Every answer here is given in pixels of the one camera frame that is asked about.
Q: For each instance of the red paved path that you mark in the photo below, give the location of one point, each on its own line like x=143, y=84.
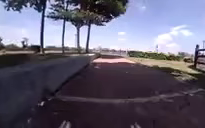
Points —
x=116, y=78

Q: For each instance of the tall tree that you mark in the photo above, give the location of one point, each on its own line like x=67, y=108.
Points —
x=42, y=33
x=78, y=38
x=88, y=40
x=63, y=36

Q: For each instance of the green hedge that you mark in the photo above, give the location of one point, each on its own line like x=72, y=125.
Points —
x=153, y=55

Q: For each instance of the grass beside hedge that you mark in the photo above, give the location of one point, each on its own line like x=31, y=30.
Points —
x=170, y=64

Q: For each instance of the robot's own part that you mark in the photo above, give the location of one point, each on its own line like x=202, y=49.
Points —
x=135, y=125
x=65, y=124

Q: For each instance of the dark wooden gate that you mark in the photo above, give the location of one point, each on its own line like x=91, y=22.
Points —
x=203, y=60

